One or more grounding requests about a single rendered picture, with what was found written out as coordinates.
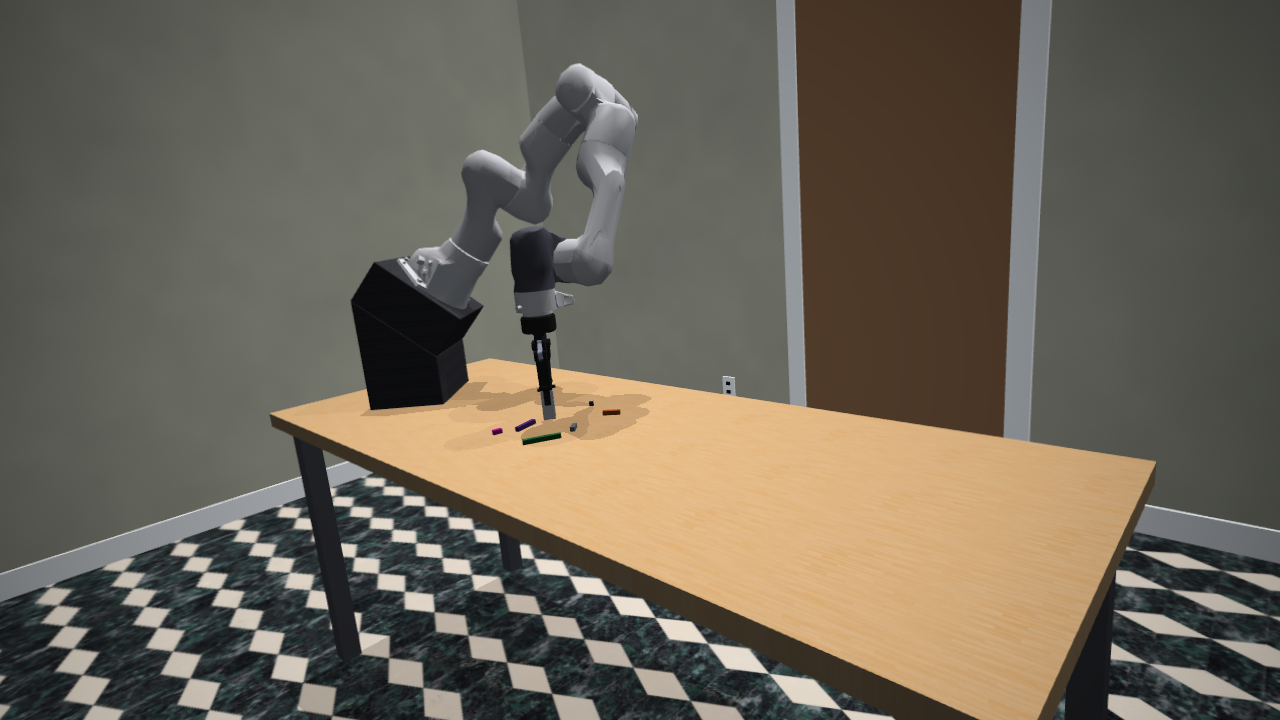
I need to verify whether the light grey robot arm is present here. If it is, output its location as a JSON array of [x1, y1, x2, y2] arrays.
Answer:
[[397, 64, 637, 316]]

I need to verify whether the green rod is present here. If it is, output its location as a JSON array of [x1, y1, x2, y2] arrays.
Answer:
[[522, 432, 561, 445]]

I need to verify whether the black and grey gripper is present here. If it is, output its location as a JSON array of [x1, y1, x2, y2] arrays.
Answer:
[[520, 313, 556, 420]]

